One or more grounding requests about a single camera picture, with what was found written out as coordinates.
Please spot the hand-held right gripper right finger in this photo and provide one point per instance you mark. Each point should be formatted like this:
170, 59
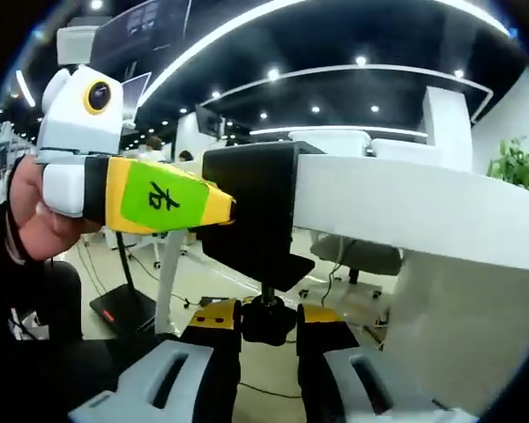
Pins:
348, 388

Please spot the person's left hand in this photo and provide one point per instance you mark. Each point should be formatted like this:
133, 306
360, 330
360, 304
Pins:
39, 229

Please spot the person's black printed shirt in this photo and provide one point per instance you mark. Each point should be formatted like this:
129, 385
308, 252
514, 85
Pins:
28, 324

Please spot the white desk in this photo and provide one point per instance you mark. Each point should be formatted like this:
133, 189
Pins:
401, 189

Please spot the white display kiosk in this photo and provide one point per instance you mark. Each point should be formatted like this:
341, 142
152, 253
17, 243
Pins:
209, 121

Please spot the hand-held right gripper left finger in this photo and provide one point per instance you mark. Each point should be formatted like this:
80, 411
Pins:
136, 383

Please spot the black clamp fixed fixture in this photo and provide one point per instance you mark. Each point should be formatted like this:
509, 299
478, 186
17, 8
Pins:
251, 202

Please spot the white ceiling air conditioner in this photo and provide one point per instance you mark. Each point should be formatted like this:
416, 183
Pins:
77, 46

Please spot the silver laptop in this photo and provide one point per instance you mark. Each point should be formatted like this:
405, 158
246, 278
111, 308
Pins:
136, 94

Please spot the large dark hanging screen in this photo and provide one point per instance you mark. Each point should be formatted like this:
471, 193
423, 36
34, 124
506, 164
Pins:
150, 22

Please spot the green potted plant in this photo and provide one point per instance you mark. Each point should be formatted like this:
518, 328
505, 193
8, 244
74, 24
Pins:
520, 167

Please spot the curved ceiling light strip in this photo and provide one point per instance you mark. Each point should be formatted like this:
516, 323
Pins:
181, 58

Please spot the grey office chair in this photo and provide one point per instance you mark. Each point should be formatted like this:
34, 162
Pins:
357, 255

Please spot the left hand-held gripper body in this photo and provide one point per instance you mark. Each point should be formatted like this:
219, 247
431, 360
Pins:
79, 128

